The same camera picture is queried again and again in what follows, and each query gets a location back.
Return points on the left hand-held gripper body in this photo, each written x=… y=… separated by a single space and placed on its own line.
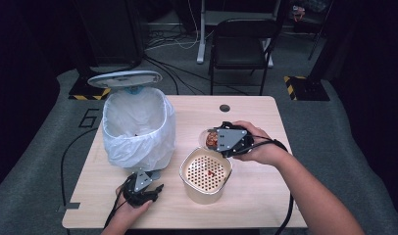
x=136 y=192

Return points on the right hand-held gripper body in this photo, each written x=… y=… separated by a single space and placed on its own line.
x=233 y=140

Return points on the clear plastic cup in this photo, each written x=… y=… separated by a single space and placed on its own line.
x=209 y=138

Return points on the beige strainer container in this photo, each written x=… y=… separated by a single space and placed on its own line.
x=205 y=192

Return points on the white grey pedal trash can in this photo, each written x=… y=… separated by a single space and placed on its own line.
x=122 y=79

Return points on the person's left hand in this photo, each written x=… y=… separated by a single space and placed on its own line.
x=130 y=212

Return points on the person's right hand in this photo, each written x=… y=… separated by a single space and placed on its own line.
x=265 y=151

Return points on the white plastic bin liner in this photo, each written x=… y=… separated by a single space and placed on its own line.
x=141 y=150

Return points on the black folding chair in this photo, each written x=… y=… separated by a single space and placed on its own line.
x=241 y=49

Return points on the black stand base striped edge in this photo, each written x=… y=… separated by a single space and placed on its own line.
x=81 y=91
x=309 y=89

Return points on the black metal stand pole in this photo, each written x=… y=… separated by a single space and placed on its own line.
x=319 y=32

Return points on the dark cabinet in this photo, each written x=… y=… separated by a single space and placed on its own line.
x=109 y=29

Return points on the grey metal table bracket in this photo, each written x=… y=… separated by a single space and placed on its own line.
x=69 y=206

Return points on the white desk frame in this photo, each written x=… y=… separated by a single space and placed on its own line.
x=201 y=39

